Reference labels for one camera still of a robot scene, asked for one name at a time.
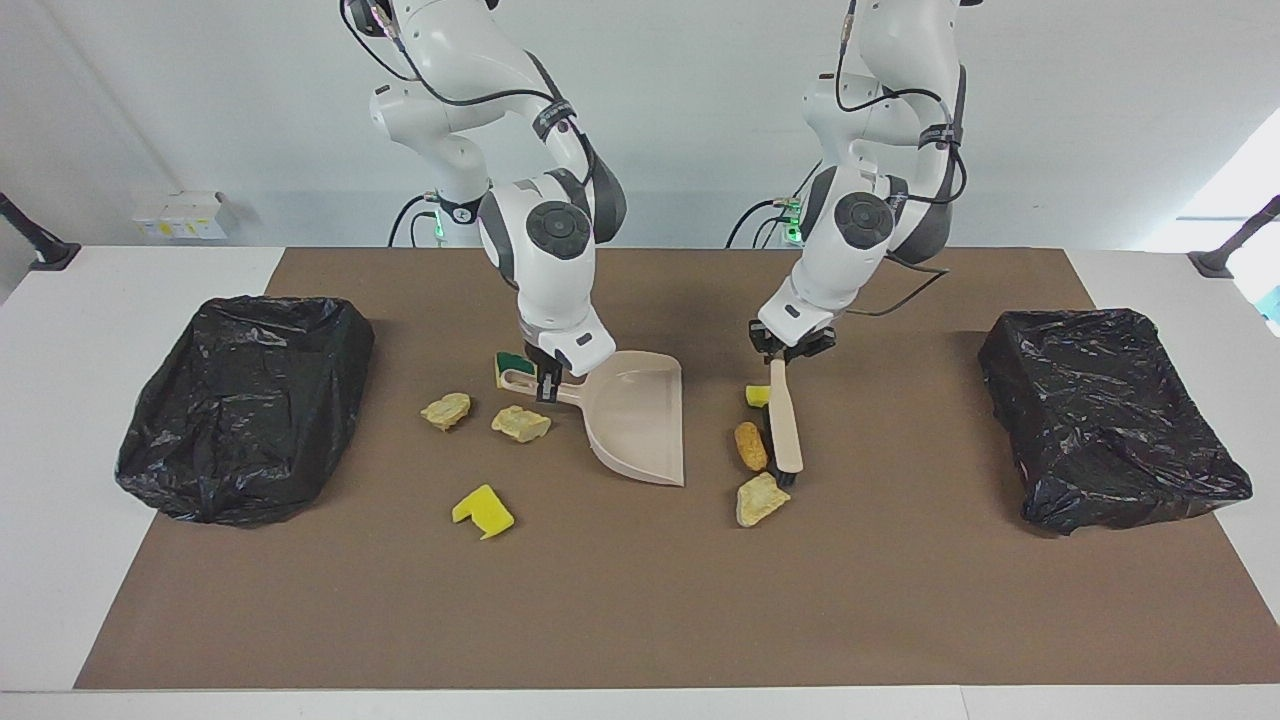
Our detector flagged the beige brush with black bristles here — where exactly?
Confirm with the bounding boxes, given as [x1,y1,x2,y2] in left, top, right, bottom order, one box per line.
[764,357,805,489]

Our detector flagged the beige plastic dustpan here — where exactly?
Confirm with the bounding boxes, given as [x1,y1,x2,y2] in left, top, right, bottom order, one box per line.
[499,349,687,489]

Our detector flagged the brown oval sponge piece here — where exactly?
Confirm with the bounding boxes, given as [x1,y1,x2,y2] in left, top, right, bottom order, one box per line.
[732,420,770,474]

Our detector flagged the beige sponge chunk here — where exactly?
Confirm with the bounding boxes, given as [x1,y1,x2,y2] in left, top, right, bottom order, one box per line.
[490,404,554,445]
[735,471,792,529]
[419,392,474,433]

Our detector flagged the bin with black bag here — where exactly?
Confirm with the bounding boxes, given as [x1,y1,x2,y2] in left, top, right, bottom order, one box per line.
[114,295,377,528]
[977,307,1254,537]

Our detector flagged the yellow and green sponge piece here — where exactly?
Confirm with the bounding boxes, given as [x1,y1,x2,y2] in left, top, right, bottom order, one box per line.
[494,349,539,392]

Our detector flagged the notched yellow sponge piece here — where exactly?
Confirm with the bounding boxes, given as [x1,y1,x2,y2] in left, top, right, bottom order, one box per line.
[451,484,516,542]

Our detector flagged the brown table mat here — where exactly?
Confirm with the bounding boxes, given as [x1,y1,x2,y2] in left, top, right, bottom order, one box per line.
[73,247,1280,691]

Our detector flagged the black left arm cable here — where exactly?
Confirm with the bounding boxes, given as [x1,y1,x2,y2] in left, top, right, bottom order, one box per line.
[833,0,973,319]

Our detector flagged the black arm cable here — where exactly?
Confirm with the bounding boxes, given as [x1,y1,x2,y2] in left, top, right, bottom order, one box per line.
[833,0,973,319]
[340,0,601,201]

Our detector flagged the black base power cable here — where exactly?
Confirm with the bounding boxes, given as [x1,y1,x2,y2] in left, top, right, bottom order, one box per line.
[387,193,442,248]
[724,195,801,248]

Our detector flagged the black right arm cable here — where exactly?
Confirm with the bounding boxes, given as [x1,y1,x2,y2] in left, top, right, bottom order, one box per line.
[340,0,601,201]

